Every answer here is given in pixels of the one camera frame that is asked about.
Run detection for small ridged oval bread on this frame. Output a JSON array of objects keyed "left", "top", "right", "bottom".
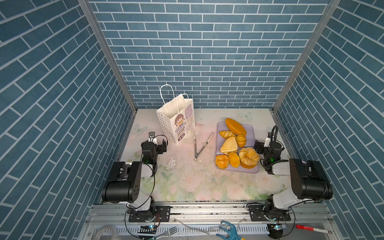
[{"left": 236, "top": 134, "right": 247, "bottom": 148}]

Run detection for white paper gift bag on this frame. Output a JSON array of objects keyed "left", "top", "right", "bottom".
[{"left": 156, "top": 94, "right": 196, "bottom": 145}]

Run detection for long oval orange bread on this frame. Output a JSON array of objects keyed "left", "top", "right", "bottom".
[{"left": 225, "top": 118, "right": 247, "bottom": 136}]

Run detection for metal bread tongs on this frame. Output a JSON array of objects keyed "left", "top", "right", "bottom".
[{"left": 192, "top": 131, "right": 215, "bottom": 161}]

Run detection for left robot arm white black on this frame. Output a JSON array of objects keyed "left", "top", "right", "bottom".
[{"left": 102, "top": 137, "right": 171, "bottom": 223}]

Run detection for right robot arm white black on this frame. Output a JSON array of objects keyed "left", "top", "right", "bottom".
[{"left": 246, "top": 140, "right": 333, "bottom": 222}]

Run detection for small smooth oval bread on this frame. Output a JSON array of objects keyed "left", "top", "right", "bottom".
[{"left": 229, "top": 152, "right": 240, "bottom": 168}]

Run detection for triangular sandwich bread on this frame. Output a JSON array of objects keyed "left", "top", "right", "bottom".
[{"left": 220, "top": 136, "right": 238, "bottom": 153}]

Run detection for small croissant bread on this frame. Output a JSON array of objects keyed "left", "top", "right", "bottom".
[{"left": 219, "top": 131, "right": 236, "bottom": 140}]

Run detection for round ridged bun bread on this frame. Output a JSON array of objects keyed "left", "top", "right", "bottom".
[{"left": 215, "top": 155, "right": 230, "bottom": 170}]

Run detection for lavender plastic tray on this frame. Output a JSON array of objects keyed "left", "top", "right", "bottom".
[{"left": 216, "top": 122, "right": 260, "bottom": 174}]

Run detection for metal fork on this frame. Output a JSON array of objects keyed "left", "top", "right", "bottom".
[{"left": 150, "top": 227, "right": 178, "bottom": 240}]

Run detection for red white marker pen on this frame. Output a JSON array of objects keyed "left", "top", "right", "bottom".
[{"left": 296, "top": 225, "right": 332, "bottom": 234}]

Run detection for teal plastic clamp tool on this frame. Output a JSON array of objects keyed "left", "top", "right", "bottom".
[{"left": 216, "top": 221, "right": 244, "bottom": 240}]

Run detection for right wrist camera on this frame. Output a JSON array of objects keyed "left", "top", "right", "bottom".
[{"left": 264, "top": 132, "right": 275, "bottom": 148}]

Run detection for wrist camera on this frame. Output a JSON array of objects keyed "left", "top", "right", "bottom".
[
  {"left": 149, "top": 132, "right": 158, "bottom": 144},
  {"left": 264, "top": 132, "right": 275, "bottom": 148}
]

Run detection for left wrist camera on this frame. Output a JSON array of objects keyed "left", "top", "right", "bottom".
[{"left": 149, "top": 132, "right": 158, "bottom": 144}]

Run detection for large twisted ring bread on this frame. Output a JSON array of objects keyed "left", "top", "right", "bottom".
[{"left": 239, "top": 148, "right": 260, "bottom": 169}]

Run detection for black corrugated cable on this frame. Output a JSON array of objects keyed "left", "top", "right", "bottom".
[{"left": 269, "top": 125, "right": 280, "bottom": 148}]

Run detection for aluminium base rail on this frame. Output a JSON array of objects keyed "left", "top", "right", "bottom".
[{"left": 86, "top": 201, "right": 334, "bottom": 226}]

